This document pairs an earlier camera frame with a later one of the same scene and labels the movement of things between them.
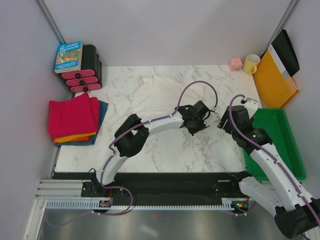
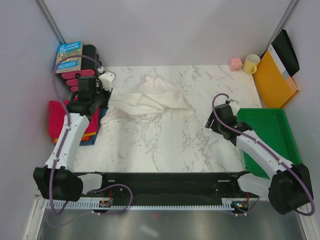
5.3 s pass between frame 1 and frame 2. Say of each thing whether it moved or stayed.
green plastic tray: stayed
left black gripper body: moved
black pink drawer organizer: stayed
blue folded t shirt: stayed
